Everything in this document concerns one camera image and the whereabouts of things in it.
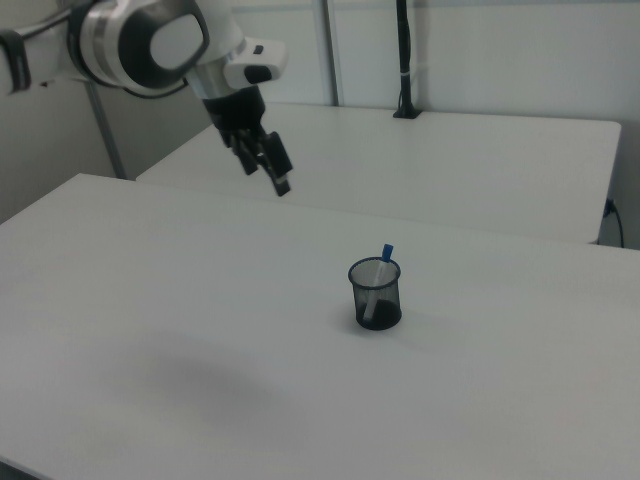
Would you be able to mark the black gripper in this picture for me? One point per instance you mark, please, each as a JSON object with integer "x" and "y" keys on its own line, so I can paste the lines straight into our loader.
{"x": 235, "y": 112}

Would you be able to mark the blue and white marker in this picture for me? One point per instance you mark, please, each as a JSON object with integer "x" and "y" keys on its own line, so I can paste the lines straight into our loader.
{"x": 386, "y": 251}

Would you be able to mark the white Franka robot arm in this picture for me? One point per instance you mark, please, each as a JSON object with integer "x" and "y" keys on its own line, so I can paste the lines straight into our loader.
{"x": 130, "y": 45}

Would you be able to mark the white side table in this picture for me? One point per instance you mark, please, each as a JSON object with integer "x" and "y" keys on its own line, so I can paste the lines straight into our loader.
{"x": 450, "y": 165}

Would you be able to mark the black mesh pen cup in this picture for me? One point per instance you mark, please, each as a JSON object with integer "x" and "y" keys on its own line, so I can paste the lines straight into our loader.
{"x": 387, "y": 312}

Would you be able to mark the grey metal partition post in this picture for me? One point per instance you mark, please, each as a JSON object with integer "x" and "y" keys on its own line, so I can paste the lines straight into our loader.
{"x": 331, "y": 50}
{"x": 107, "y": 135}

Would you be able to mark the black camera stand pole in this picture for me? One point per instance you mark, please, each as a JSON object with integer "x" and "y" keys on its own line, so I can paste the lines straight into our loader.
{"x": 406, "y": 50}

